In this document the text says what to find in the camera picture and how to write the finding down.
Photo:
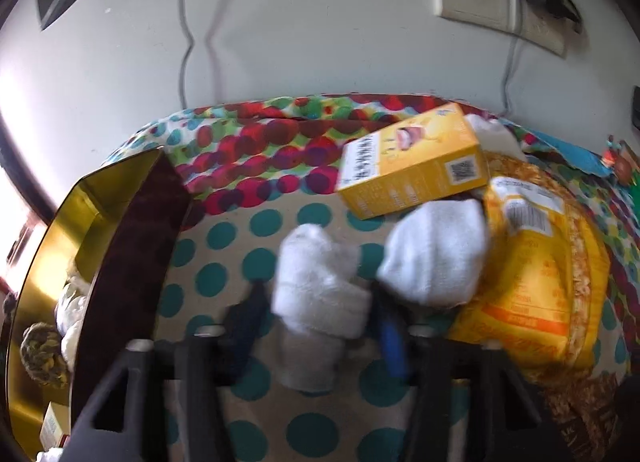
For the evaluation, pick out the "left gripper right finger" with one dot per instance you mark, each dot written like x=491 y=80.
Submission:
x=390 y=324

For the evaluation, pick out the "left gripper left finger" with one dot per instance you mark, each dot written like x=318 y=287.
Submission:
x=242 y=326

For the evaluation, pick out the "white sock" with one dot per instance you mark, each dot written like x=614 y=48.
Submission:
x=319 y=306
x=434 y=256

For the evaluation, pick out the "yellow snack bag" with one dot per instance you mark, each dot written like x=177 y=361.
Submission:
x=544 y=281

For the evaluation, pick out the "yellow medicine box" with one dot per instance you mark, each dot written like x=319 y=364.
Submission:
x=428 y=157

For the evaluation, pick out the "brown chocolate bag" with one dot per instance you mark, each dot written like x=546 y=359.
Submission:
x=596 y=419

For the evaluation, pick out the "camouflage sock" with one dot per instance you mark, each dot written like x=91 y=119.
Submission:
x=41 y=356

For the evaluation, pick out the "gold rectangular tin tray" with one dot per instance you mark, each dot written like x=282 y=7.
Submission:
x=118 y=227

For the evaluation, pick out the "polka dot bed sheet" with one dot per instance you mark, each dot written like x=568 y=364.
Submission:
x=260 y=169

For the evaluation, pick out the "small plastic bag in tray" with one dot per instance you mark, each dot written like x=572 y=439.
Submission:
x=70 y=312

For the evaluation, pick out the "orange white card box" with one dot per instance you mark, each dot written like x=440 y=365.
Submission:
x=55 y=427

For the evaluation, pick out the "small snail toy figure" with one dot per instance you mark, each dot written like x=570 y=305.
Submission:
x=622 y=160

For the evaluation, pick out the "black webcam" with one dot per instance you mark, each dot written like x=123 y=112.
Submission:
x=635 y=108

